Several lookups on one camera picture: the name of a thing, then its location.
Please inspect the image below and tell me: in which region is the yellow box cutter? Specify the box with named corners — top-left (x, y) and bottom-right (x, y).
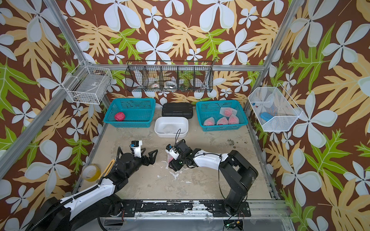
top-left (97, 159), bottom-right (116, 182)

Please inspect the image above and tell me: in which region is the white item in wire basket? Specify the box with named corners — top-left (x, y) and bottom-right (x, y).
top-left (164, 80), bottom-right (177, 90)

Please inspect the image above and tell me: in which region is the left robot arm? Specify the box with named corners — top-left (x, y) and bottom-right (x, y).
top-left (26, 148), bottom-right (158, 231)

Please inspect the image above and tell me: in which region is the blue object in basket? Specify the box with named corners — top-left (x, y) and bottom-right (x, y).
top-left (260, 112), bottom-right (274, 122)

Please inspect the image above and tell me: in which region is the netted apple top right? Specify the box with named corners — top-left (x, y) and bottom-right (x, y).
top-left (220, 107), bottom-right (238, 117)

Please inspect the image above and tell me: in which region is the white wire basket right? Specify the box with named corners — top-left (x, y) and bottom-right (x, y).
top-left (248, 87), bottom-right (303, 132)

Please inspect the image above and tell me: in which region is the black wire wall basket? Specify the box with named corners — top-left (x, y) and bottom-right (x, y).
top-left (124, 60), bottom-right (215, 92)

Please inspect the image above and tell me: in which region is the black plastic case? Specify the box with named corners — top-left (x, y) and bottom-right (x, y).
top-left (162, 103), bottom-right (194, 119)

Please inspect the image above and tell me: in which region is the tape roll in wire basket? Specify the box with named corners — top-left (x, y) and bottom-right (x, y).
top-left (150, 83), bottom-right (161, 90)

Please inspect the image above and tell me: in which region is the left teal plastic basket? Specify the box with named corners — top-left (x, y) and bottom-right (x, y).
top-left (104, 98), bottom-right (156, 128)

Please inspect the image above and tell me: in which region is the white wire basket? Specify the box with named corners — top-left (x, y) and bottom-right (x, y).
top-left (62, 61), bottom-right (112, 105)
top-left (248, 87), bottom-right (303, 132)

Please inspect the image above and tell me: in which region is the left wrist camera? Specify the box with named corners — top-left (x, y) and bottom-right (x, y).
top-left (130, 140), bottom-right (143, 158)

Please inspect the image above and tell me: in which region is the white rectangular tub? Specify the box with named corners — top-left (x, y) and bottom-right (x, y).
top-left (154, 116), bottom-right (189, 138)

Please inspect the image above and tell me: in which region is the right teal plastic basket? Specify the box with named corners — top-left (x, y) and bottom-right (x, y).
top-left (196, 100), bottom-right (248, 131)

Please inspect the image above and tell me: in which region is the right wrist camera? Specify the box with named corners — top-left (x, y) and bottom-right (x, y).
top-left (166, 144), bottom-right (179, 160)

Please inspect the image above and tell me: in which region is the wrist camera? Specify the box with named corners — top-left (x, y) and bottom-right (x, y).
top-left (130, 140), bottom-right (143, 158)
top-left (166, 144), bottom-right (179, 160)

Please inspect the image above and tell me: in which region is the yellow tape roll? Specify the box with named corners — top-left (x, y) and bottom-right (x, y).
top-left (82, 164), bottom-right (101, 182)

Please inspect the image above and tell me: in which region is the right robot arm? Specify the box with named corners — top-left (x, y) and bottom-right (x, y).
top-left (166, 139), bottom-right (258, 215)

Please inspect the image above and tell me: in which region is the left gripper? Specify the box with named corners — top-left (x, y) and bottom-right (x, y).
top-left (126, 146), bottom-right (158, 179)

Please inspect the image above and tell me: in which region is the teal plastic basket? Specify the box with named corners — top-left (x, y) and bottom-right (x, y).
top-left (104, 98), bottom-right (156, 128)
top-left (196, 100), bottom-right (248, 131)

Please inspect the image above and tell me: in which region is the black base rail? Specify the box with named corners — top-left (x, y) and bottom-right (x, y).
top-left (120, 199), bottom-right (251, 218)

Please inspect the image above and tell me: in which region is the white wire basket left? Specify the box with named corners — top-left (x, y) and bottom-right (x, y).
top-left (62, 61), bottom-right (112, 105)

